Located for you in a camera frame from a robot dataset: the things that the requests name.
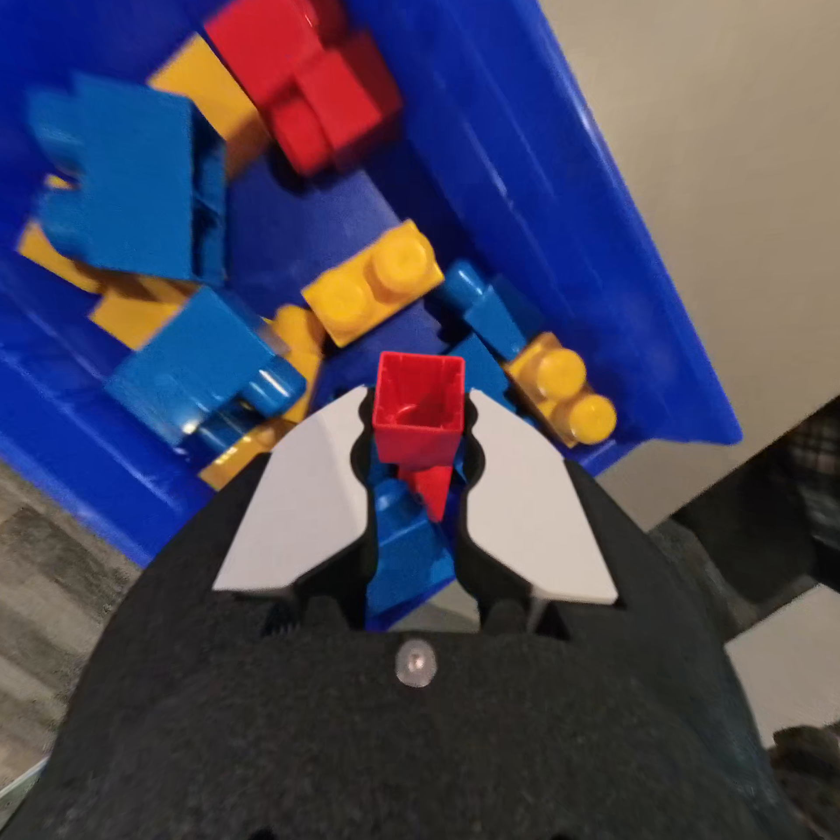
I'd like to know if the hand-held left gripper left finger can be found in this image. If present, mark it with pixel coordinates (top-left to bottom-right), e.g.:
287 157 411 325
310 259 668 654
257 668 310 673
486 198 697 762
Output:
212 386 378 595

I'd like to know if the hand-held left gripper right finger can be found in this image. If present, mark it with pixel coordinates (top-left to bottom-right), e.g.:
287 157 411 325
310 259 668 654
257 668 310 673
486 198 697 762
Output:
458 387 620 608

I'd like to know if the red single-stud toy block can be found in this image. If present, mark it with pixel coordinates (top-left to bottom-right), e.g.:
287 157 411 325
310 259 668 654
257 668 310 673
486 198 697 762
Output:
369 351 468 525

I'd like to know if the blue plastic storage bin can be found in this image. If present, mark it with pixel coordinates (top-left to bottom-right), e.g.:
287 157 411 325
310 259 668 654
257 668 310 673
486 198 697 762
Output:
0 0 744 571

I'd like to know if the pile of toy blocks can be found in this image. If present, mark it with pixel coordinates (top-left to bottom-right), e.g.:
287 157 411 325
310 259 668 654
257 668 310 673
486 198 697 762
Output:
16 0 619 631

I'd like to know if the person's plaid shirt torso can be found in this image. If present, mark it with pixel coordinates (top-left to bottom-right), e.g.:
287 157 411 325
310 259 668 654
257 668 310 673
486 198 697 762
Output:
784 410 840 549

